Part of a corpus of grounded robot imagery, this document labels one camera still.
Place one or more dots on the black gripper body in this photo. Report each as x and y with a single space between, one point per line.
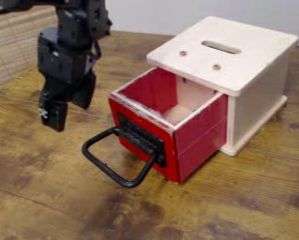
66 58

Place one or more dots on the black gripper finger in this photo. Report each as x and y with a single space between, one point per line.
83 93
54 114

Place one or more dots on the black metal drawer handle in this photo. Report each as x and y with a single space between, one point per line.
111 165

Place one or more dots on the red drawer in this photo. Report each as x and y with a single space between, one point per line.
165 107

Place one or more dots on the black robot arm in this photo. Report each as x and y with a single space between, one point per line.
82 16

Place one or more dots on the white wooden box cabinet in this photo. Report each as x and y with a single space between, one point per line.
241 60

